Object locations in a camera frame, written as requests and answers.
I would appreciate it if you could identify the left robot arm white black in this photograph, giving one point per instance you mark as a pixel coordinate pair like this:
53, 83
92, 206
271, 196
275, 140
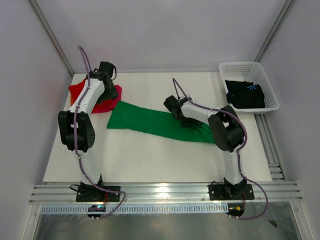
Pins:
75, 127

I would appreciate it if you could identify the grey slotted cable duct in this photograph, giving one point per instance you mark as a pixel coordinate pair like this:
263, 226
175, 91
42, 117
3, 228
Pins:
140, 209

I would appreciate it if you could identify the red folded t shirt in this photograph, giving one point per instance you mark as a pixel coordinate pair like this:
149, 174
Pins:
76, 89

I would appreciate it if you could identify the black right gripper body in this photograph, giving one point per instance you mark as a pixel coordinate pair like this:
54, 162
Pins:
187, 121

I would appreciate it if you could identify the aluminium mounting rail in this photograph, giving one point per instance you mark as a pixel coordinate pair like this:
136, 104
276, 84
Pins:
159, 193

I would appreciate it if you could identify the left black controller board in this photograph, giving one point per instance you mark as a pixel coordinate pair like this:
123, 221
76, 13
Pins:
96, 211

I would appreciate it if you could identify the black controller board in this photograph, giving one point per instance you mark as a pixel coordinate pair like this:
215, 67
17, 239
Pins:
235, 211
96, 211

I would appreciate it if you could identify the black t shirt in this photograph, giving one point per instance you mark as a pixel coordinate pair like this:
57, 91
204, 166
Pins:
245, 95

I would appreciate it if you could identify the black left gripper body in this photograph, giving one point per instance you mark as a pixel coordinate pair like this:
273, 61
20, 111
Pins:
109, 93

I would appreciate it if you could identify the orange folded t shirt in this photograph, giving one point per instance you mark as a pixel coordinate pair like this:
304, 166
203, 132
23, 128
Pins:
71, 101

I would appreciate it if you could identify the right black controller board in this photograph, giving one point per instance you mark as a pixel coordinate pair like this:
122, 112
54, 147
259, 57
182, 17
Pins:
235, 211

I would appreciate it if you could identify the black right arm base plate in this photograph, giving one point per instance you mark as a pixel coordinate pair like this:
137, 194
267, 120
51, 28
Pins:
226, 191

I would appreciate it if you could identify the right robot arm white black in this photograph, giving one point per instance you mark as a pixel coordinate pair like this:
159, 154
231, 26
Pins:
227, 133

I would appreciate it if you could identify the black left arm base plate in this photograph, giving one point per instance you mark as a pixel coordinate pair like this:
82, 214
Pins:
89, 193

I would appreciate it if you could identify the green t shirt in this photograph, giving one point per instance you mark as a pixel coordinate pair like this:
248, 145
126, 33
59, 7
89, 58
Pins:
126, 116

